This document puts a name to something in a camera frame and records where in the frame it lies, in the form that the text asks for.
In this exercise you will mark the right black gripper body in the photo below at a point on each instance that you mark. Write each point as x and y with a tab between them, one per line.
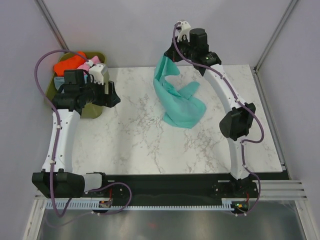
187	52

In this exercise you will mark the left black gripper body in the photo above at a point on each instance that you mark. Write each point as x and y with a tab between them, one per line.
95	93

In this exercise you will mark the teal t shirt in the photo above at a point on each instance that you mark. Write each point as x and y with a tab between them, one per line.
181	108

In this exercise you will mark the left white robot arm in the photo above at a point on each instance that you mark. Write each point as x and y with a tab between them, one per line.
56	178

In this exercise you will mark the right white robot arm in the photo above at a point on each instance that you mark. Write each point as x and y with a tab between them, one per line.
238	117

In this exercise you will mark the pink t shirt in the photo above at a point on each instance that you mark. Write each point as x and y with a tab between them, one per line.
87	65

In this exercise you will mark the orange t shirt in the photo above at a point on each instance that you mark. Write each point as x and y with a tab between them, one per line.
71	63

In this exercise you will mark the grey blue t shirt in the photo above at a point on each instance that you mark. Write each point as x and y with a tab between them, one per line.
58	82

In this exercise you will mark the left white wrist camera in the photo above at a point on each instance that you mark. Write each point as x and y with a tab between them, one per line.
99	73

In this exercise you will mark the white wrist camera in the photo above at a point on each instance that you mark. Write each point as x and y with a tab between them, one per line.
99	73
183	28

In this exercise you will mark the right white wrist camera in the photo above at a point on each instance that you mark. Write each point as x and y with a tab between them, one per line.
183	28

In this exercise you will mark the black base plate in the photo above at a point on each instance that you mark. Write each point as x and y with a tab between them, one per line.
175	189

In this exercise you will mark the white slotted cable duct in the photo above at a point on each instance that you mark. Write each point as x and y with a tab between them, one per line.
99	204

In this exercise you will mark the aluminium extrusion rail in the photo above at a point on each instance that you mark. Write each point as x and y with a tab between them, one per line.
282	190

